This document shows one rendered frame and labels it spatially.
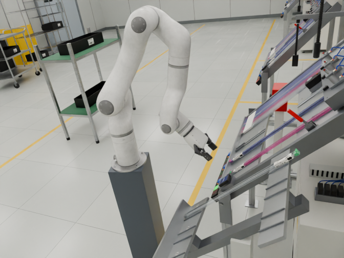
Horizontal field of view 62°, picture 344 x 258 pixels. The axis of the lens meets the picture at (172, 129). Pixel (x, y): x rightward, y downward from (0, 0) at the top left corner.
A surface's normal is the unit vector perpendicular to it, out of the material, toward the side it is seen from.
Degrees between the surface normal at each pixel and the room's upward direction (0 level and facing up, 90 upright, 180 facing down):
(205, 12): 90
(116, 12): 90
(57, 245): 0
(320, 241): 90
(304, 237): 90
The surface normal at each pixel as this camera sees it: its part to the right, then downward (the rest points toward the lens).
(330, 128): -0.36, 0.48
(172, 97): -0.18, -0.33
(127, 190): -0.14, 0.48
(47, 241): -0.13, -0.87
